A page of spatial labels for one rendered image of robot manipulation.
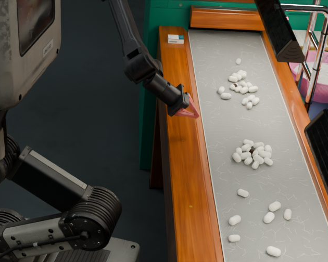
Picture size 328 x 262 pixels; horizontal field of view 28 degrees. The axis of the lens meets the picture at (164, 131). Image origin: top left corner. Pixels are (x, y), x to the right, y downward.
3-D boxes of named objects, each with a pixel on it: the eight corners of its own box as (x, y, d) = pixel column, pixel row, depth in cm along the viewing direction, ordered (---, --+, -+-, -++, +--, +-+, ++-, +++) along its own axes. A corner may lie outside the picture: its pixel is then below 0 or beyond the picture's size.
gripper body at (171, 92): (185, 86, 198) (167, 71, 194) (187, 104, 189) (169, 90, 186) (170, 99, 200) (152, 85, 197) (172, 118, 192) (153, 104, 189)
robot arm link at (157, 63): (123, 72, 186) (147, 56, 183) (122, 53, 195) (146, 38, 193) (147, 101, 192) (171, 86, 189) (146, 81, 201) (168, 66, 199)
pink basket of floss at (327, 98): (329, 116, 233) (336, 93, 227) (270, 86, 247) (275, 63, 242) (368, 92, 249) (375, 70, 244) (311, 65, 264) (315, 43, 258)
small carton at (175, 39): (167, 43, 250) (168, 38, 249) (167, 39, 253) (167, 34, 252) (183, 43, 251) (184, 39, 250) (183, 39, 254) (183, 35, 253)
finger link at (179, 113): (204, 101, 201) (183, 83, 197) (206, 114, 195) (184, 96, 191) (189, 114, 204) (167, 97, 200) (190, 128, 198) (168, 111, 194)
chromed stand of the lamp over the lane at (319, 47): (254, 127, 223) (277, 5, 198) (246, 96, 240) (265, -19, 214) (308, 129, 225) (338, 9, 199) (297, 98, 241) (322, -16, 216)
